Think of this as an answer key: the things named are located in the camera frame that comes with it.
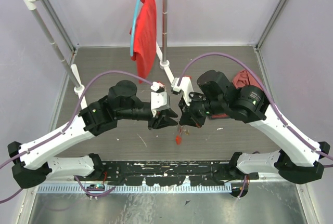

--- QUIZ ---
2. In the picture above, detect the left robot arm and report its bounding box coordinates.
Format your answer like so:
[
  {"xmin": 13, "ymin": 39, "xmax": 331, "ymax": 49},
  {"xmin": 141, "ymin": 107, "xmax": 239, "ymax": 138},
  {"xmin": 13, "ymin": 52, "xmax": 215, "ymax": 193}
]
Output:
[{"xmin": 8, "ymin": 80, "xmax": 178, "ymax": 189}]

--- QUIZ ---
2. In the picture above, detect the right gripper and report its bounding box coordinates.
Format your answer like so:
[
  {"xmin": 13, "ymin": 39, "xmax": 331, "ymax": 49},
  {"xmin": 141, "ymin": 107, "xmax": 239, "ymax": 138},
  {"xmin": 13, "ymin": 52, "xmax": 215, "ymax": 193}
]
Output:
[{"xmin": 178, "ymin": 89, "xmax": 226, "ymax": 128}]

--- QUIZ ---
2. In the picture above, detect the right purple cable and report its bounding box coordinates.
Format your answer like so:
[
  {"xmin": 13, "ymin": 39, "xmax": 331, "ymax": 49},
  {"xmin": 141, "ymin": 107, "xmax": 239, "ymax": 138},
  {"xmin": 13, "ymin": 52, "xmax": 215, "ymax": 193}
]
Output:
[{"xmin": 179, "ymin": 52, "xmax": 333, "ymax": 161}]

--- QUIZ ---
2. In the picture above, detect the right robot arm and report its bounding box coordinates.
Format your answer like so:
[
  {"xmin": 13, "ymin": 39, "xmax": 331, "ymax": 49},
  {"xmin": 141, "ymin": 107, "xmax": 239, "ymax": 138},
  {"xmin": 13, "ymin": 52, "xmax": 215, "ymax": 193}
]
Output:
[{"xmin": 172, "ymin": 70, "xmax": 330, "ymax": 185}]

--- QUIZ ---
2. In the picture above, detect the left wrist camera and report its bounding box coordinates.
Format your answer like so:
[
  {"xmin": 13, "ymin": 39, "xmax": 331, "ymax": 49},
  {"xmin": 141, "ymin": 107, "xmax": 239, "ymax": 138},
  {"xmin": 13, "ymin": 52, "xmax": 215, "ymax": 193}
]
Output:
[{"xmin": 150, "ymin": 91, "xmax": 170, "ymax": 117}]

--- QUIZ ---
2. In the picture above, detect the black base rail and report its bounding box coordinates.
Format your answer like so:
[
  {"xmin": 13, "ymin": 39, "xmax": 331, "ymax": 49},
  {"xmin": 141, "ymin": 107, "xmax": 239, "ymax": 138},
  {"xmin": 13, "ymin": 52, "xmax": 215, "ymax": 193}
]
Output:
[{"xmin": 79, "ymin": 160, "xmax": 245, "ymax": 187}]

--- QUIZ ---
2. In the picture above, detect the keyring with red tag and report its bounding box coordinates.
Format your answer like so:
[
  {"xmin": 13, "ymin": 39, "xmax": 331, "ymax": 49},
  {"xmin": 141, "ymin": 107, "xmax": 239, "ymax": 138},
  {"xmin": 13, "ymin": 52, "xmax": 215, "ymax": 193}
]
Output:
[{"xmin": 175, "ymin": 125, "xmax": 189, "ymax": 145}]

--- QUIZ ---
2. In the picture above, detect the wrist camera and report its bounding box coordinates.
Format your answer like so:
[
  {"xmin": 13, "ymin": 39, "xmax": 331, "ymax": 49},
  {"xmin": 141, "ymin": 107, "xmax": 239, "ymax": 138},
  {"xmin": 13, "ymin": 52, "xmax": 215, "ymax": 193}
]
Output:
[
  {"xmin": 150, "ymin": 91, "xmax": 170, "ymax": 117},
  {"xmin": 171, "ymin": 76, "xmax": 194, "ymax": 106}
]

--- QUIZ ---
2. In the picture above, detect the grey cable duct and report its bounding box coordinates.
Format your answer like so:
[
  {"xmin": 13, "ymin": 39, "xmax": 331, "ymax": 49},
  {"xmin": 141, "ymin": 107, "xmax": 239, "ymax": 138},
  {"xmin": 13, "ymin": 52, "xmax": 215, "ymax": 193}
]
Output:
[{"xmin": 37, "ymin": 183, "xmax": 232, "ymax": 194}]

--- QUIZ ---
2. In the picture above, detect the crumpled red shirt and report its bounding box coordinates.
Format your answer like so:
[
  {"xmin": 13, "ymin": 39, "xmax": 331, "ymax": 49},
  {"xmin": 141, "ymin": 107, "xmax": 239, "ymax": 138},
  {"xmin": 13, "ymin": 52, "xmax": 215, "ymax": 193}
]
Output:
[{"xmin": 209, "ymin": 70, "xmax": 262, "ymax": 120}]

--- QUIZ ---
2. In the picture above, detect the clothes rack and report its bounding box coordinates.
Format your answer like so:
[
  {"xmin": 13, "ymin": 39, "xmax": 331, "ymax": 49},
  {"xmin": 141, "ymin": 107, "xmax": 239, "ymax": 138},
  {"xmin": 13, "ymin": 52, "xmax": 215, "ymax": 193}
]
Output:
[{"xmin": 18, "ymin": 0, "xmax": 180, "ymax": 110}]

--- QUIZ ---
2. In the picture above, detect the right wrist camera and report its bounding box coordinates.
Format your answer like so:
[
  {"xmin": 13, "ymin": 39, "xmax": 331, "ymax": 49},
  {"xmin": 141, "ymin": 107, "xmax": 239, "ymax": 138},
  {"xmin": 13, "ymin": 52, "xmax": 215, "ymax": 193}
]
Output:
[{"xmin": 171, "ymin": 76, "xmax": 194, "ymax": 106}]

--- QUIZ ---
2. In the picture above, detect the key with red tag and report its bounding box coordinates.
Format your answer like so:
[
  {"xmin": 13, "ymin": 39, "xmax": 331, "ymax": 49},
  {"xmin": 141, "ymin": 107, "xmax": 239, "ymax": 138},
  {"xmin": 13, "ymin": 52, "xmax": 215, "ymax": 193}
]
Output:
[{"xmin": 157, "ymin": 81, "xmax": 166, "ymax": 89}]

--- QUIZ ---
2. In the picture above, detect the purple cable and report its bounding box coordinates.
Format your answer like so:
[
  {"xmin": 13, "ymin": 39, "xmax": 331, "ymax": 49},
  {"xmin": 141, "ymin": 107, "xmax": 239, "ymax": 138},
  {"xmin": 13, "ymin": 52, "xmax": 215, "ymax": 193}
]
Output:
[
  {"xmin": 0, "ymin": 70, "xmax": 162, "ymax": 204},
  {"xmin": 179, "ymin": 52, "xmax": 333, "ymax": 161}
]

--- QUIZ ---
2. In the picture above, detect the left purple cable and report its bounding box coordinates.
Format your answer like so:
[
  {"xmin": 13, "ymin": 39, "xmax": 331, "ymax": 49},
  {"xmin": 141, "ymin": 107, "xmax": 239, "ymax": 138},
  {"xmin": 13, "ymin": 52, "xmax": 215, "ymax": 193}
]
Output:
[{"xmin": 0, "ymin": 70, "xmax": 162, "ymax": 204}]

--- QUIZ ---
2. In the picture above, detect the red shirt on hanger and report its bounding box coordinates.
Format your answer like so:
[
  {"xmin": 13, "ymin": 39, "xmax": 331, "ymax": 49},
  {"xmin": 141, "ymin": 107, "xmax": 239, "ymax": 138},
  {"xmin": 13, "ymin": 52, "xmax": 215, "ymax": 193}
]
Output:
[{"xmin": 131, "ymin": 0, "xmax": 157, "ymax": 78}]

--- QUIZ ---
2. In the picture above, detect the blue hanger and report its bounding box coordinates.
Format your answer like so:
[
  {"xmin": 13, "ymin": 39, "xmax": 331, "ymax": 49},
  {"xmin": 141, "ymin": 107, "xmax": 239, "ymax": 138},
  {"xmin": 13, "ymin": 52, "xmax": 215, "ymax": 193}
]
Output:
[{"xmin": 130, "ymin": 0, "xmax": 140, "ymax": 57}]

